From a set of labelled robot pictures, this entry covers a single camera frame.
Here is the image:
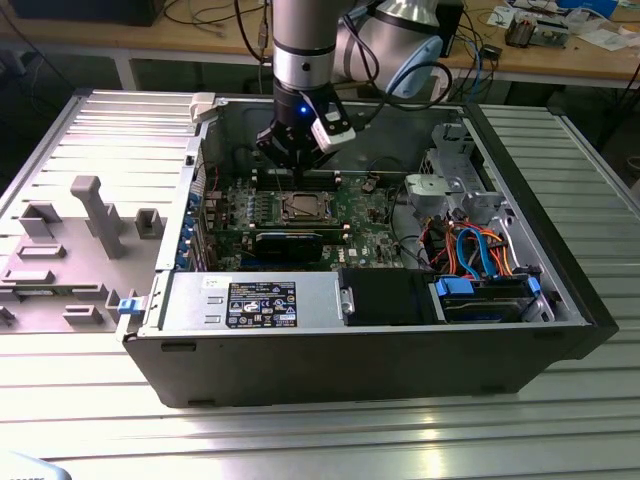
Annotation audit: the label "metal socket cover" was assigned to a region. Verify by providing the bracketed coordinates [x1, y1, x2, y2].
[281, 191, 335, 221]

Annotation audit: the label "CPU socket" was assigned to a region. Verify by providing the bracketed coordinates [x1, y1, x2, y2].
[278, 190, 341, 225]

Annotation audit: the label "green motherboard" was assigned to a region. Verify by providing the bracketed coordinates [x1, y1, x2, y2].
[198, 172, 401, 274]

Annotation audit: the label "wooden desk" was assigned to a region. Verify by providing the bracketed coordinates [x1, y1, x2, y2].
[0, 0, 640, 89]

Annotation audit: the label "metal drive cage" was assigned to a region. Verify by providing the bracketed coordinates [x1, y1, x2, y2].
[422, 122, 506, 224]

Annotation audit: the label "black plastic shroud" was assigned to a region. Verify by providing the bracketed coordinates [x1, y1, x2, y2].
[338, 268, 437, 329]

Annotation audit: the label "silver power supply unit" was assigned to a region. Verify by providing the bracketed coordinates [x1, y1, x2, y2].
[158, 272, 346, 335]

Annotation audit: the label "black upright device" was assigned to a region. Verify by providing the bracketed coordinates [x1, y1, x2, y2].
[439, 0, 465, 57]

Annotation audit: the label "black PC case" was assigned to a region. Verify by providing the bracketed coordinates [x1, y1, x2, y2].
[115, 91, 620, 410]

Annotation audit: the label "black equipment box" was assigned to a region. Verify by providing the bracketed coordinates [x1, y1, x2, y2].
[9, 0, 162, 29]

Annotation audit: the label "hard disk in blue carrier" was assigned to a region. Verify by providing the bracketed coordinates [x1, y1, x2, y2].
[433, 275, 542, 325]

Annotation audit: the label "small electronics assembly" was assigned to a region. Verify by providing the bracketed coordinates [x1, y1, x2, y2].
[503, 12, 570, 51]

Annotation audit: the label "grey parts rack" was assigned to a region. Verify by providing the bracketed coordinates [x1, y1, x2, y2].
[0, 174, 169, 336]

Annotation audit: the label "blue box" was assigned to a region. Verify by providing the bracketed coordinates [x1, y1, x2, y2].
[557, 0, 619, 14]

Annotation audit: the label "white papers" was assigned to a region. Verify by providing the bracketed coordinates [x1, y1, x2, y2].
[574, 27, 640, 51]

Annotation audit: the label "white rounded device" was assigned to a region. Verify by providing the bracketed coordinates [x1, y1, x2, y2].
[0, 451, 71, 480]

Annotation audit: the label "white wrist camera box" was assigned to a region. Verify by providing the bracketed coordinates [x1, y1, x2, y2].
[309, 102, 358, 154]

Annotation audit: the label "thin black wire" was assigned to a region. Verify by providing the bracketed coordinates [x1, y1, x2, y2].
[368, 156, 407, 176]

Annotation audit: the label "grey hanging cable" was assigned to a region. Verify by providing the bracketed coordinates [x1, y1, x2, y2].
[256, 0, 274, 96]

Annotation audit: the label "red wire bundle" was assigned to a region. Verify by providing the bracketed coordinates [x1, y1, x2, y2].
[422, 219, 454, 266]

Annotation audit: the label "blue cable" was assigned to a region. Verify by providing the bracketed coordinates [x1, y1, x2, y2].
[469, 37, 499, 96]

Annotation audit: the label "blue wire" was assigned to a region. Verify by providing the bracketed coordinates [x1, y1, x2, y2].
[455, 225, 501, 281]

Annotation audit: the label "orange wire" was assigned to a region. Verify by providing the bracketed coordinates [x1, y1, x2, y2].
[482, 228, 521, 277]

